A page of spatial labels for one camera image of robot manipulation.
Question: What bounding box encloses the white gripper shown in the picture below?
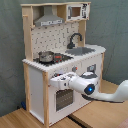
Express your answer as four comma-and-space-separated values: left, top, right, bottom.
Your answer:
50, 72, 74, 89

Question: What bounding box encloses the white oven door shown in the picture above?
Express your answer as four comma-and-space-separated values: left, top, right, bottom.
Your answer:
49, 87, 84, 125

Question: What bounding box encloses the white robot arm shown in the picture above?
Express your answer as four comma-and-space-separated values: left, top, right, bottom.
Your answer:
49, 72, 128, 103

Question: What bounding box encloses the wooden toy kitchen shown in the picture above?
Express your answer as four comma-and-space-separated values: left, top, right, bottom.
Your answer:
22, 2, 105, 127

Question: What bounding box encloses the right red stove knob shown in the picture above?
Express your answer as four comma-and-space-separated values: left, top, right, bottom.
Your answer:
71, 65, 79, 73

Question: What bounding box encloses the black stovetop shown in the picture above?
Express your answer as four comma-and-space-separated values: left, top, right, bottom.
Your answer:
34, 52, 70, 66

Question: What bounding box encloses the small metal pot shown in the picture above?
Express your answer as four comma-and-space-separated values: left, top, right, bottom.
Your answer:
38, 51, 54, 62

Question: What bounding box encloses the grey ice dispenser panel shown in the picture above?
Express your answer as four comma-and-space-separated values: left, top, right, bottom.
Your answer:
87, 64, 96, 73

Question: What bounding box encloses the grey sink basin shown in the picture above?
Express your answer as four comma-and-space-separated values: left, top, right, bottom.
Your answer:
66, 47, 94, 56

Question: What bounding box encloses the black faucet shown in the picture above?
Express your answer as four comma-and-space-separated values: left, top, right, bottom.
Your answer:
67, 33, 83, 49

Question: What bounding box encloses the silver range hood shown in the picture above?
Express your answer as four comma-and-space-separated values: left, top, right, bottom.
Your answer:
35, 6, 64, 27

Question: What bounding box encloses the toy microwave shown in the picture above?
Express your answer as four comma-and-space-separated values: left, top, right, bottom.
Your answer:
67, 3, 90, 21

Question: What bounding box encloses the grey backdrop curtain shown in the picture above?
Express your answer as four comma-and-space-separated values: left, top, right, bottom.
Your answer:
0, 0, 128, 117

